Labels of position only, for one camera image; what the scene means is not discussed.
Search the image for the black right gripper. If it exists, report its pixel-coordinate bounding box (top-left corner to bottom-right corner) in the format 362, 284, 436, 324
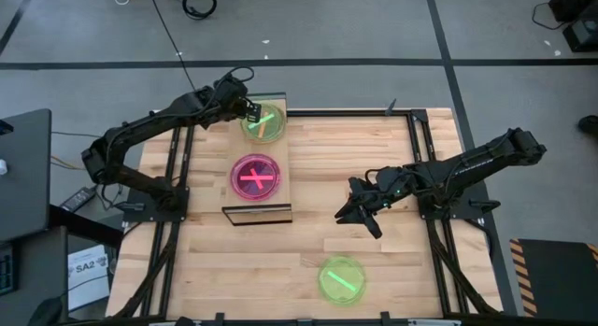
334, 165, 415, 240

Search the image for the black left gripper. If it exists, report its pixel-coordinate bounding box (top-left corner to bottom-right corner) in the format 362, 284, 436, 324
207, 77, 263, 125

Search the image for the green translucent plastic plate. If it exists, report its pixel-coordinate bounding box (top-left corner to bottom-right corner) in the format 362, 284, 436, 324
240, 101, 287, 144
318, 255, 366, 305

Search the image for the black power adapter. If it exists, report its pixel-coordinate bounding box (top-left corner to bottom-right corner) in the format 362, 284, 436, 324
59, 186, 97, 214

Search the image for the black mat with hazard stripes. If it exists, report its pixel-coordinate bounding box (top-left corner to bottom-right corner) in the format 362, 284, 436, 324
508, 237, 598, 318

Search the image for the white paper sign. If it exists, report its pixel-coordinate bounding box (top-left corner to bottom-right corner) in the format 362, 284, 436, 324
67, 244, 111, 312

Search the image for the person's foot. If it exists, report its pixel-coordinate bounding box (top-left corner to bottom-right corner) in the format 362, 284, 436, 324
577, 114, 598, 135

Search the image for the black equipment case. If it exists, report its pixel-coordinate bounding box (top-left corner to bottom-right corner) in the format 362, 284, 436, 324
548, 0, 598, 54

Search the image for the black keypad device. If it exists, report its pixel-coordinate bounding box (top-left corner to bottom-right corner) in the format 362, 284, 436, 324
0, 241, 21, 297

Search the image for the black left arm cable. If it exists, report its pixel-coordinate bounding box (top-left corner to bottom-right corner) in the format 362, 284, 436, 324
218, 65, 257, 92

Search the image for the wooden shelf with black frame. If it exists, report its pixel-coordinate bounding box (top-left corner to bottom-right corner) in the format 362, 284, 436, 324
221, 92, 293, 227

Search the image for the black aluminium table frame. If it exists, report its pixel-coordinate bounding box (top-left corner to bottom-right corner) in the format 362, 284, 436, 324
106, 99, 505, 326

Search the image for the long black floor cable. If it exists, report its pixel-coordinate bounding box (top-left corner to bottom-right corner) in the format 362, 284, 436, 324
148, 0, 206, 98

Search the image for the coiled black cable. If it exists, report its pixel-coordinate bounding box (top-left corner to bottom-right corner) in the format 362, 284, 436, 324
180, 0, 219, 21

